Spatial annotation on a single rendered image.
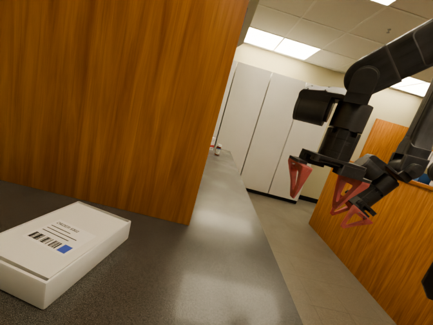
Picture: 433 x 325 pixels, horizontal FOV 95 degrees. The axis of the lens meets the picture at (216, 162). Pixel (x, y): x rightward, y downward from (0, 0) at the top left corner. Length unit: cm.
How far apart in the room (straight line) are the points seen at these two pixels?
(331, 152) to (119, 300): 41
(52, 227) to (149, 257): 16
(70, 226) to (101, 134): 20
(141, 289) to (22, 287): 14
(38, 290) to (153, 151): 28
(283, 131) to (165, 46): 348
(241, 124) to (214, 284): 338
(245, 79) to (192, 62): 328
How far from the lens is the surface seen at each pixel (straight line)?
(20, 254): 37
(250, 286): 42
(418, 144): 80
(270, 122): 376
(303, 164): 41
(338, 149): 42
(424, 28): 41
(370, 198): 78
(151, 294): 36
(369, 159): 75
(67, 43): 55
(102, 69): 51
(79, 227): 41
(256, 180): 389
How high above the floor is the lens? 121
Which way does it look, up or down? 12 degrees down
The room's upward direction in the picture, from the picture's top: 16 degrees clockwise
